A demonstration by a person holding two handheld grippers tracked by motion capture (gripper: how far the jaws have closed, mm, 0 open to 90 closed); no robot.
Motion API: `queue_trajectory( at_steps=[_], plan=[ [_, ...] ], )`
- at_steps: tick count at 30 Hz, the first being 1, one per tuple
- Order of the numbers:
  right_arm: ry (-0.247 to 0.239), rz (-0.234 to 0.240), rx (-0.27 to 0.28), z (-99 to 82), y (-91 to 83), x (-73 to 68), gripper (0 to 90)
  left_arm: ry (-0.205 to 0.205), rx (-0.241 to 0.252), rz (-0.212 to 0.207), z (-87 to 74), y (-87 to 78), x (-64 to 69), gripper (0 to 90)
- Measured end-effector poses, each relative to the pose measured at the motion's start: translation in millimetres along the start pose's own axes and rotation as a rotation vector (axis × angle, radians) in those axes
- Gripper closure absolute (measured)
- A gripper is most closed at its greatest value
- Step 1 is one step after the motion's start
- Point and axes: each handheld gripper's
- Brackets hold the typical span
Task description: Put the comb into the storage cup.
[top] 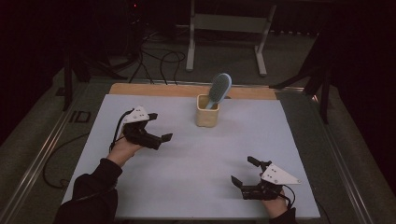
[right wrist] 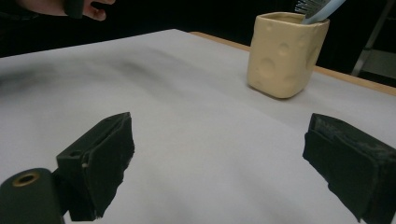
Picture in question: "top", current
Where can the person's right hand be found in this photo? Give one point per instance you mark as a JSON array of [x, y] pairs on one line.
[[275, 205]]

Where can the white table mat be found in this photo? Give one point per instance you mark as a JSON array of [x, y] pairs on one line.
[[199, 168]]

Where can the metal floor rail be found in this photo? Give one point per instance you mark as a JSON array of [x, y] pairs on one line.
[[342, 174], [37, 161]]

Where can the cream square cup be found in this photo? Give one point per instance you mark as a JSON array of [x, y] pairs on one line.
[[206, 117]]

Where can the light blue hairbrush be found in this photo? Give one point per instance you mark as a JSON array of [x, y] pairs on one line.
[[219, 88]]

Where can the dark equipment with red light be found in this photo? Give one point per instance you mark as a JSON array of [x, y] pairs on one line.
[[134, 18]]

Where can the white metal stand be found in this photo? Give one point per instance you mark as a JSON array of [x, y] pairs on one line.
[[229, 23]]

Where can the person's left hand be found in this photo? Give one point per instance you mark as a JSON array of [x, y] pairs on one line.
[[124, 151]]

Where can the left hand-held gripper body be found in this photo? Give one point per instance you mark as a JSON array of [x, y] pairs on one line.
[[138, 130]]

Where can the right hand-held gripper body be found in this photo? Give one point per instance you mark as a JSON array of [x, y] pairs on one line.
[[267, 188]]

